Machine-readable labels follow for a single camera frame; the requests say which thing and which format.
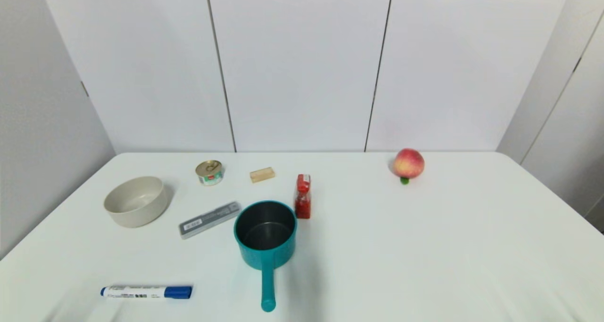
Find small tin can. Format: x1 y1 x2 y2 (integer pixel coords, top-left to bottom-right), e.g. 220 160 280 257
195 160 225 186

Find teal saucepan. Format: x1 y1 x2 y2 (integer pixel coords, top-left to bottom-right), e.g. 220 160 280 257
234 200 298 313

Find small wooden block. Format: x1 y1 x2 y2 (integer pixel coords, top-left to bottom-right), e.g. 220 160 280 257
250 167 276 184

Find blue whiteboard marker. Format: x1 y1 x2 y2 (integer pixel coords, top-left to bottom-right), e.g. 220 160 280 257
100 285 193 300

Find beige ceramic bowl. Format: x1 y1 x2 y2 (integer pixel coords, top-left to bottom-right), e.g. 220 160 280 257
103 176 169 229

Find grey pencil case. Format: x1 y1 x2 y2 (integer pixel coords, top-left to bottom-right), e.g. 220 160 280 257
178 201 242 240

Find peach with green stem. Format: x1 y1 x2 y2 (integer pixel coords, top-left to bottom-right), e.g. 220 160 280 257
393 148 425 185

